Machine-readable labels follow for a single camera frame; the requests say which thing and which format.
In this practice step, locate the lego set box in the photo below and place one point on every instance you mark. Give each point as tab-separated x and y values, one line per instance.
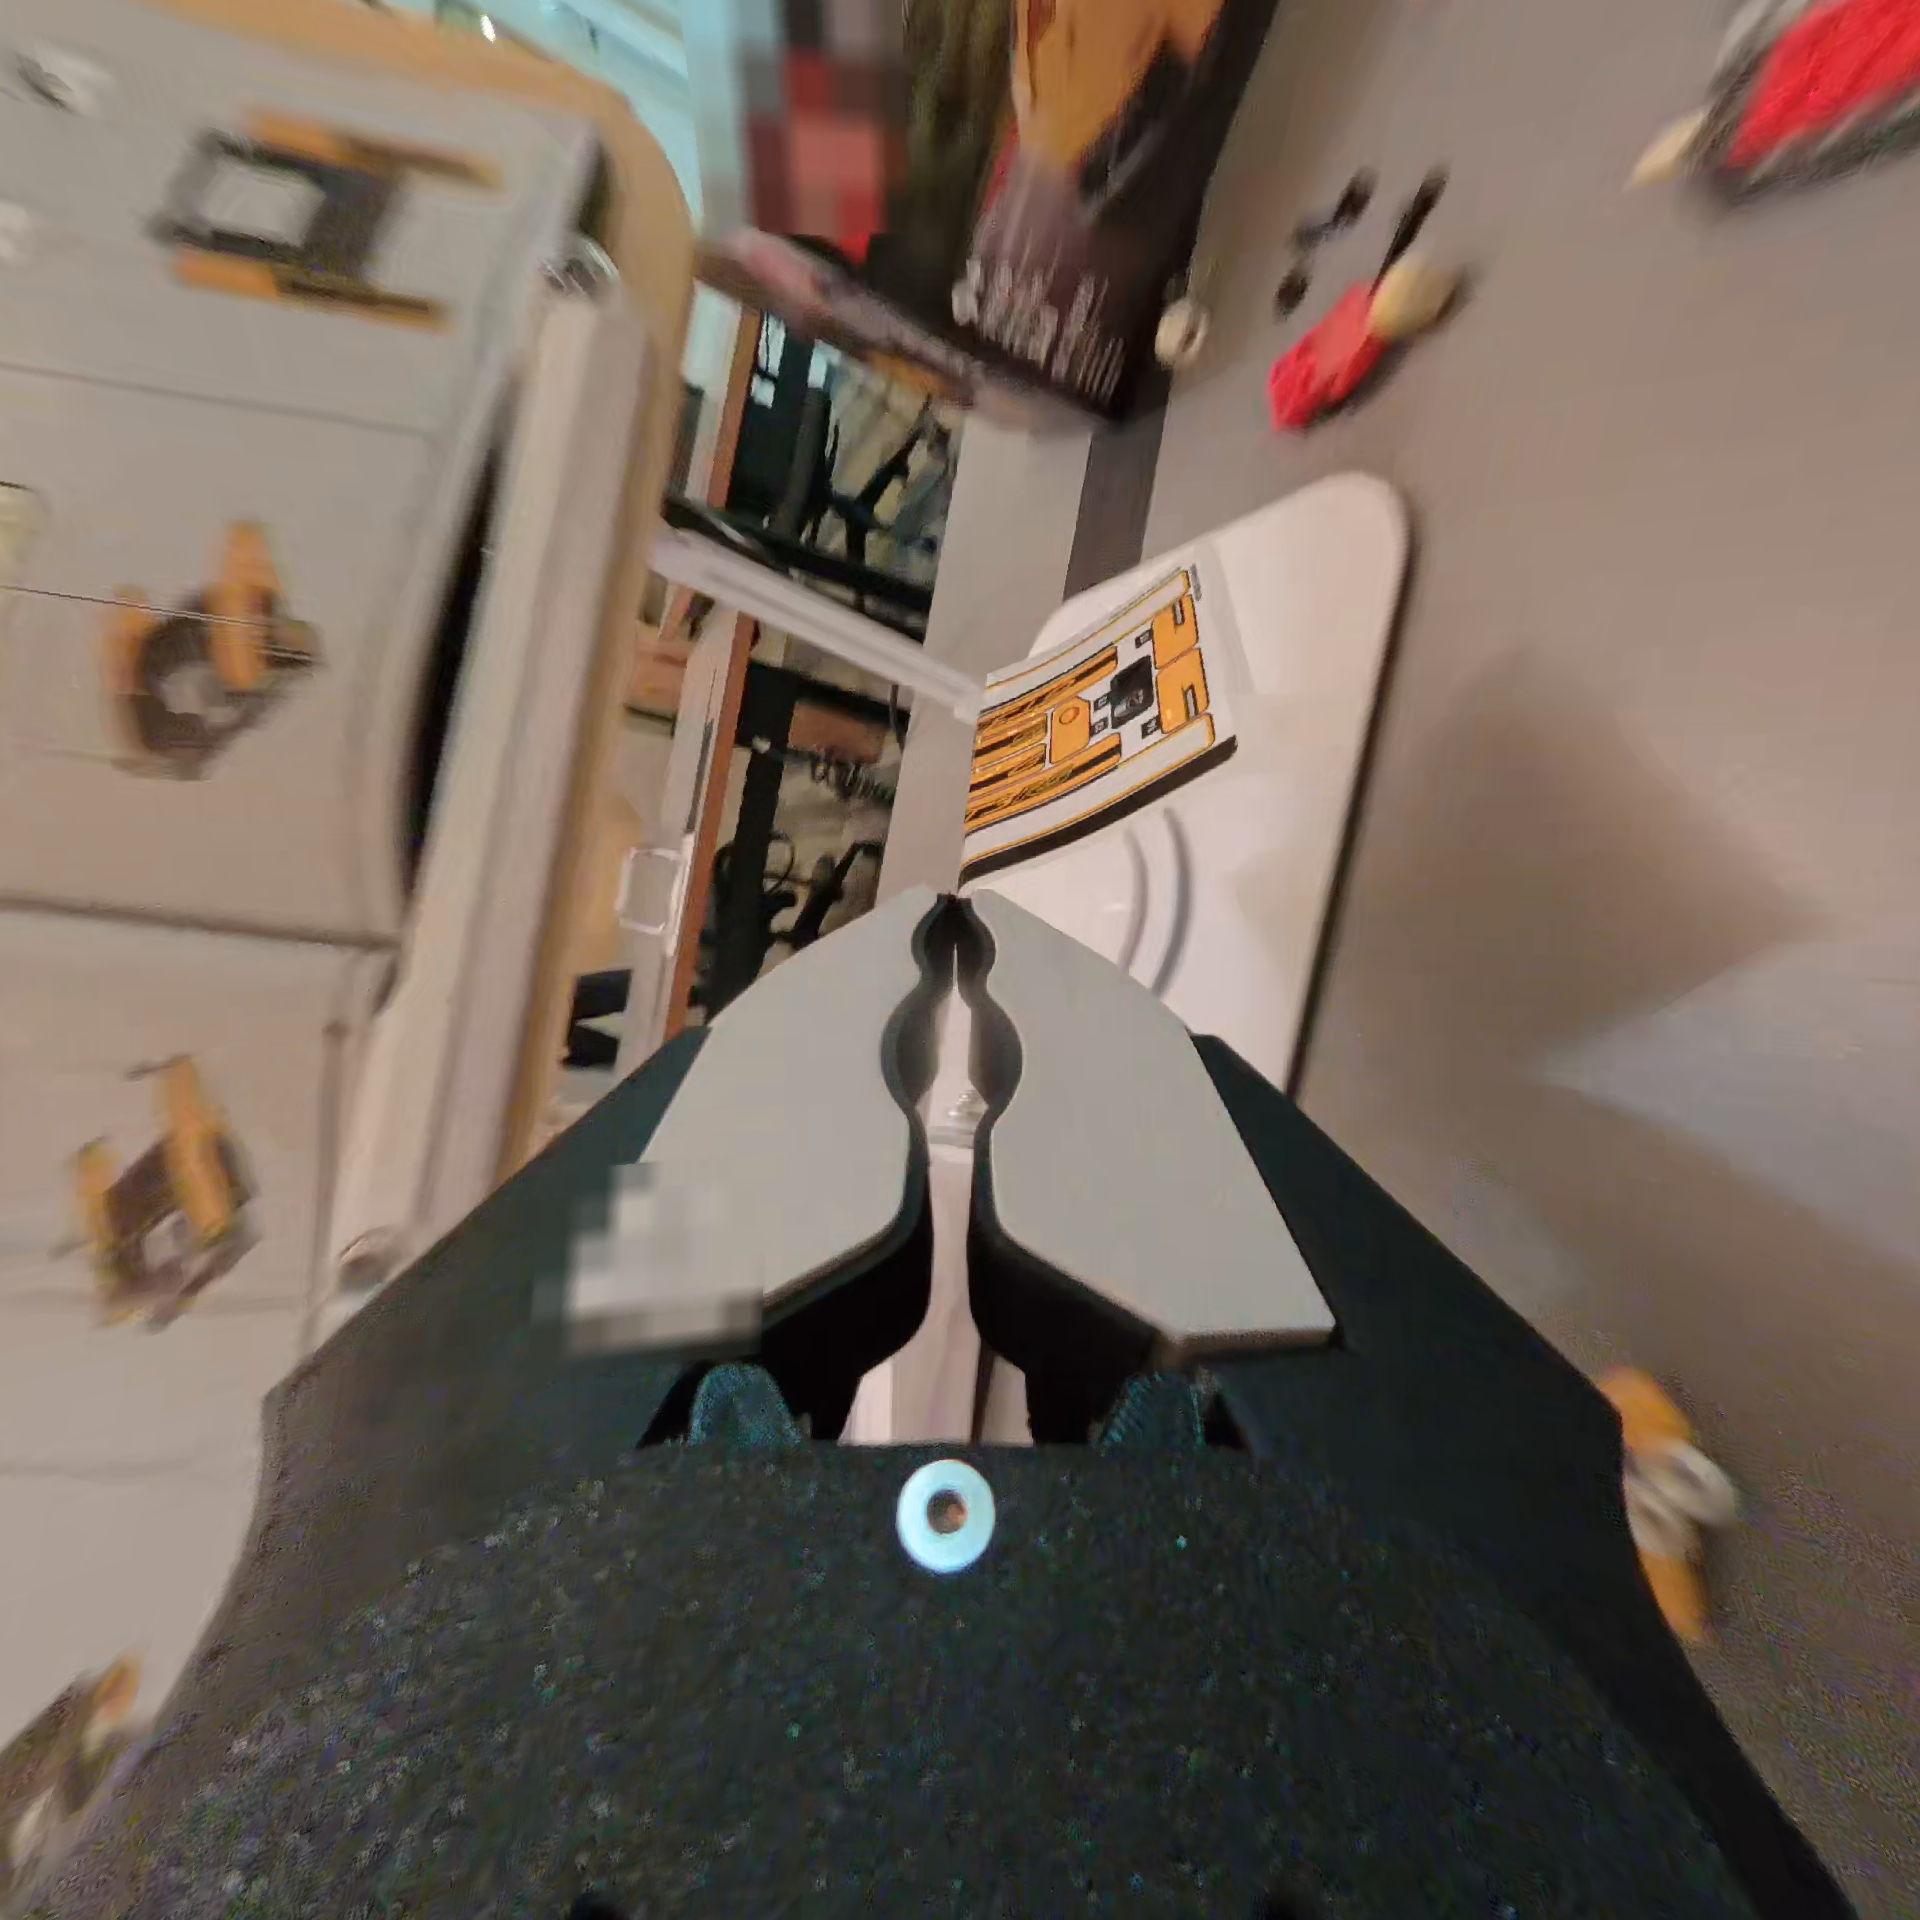
1080	226

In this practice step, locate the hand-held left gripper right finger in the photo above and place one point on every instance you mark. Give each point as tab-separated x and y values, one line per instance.
1157	1171

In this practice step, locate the small black lego piece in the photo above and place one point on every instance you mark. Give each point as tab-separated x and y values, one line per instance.
1320	240
1418	211

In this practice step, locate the partly built lego car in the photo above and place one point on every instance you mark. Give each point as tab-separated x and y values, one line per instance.
1830	75

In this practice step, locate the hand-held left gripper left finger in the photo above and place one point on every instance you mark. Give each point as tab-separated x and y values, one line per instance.
809	1110

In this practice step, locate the lego sticker sheet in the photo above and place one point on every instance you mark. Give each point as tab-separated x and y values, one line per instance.
1080	722

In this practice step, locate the lego instruction booklet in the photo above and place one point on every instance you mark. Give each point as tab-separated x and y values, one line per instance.
225	451

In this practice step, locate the white rounded board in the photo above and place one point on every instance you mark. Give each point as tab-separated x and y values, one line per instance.
1289	676

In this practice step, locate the red lego piece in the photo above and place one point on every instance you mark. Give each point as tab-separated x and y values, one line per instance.
1327	359

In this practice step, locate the white round lego stud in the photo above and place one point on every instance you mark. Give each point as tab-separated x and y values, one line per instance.
1184	332

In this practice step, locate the scattered small lego pieces group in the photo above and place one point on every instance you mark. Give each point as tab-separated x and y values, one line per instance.
1650	1427

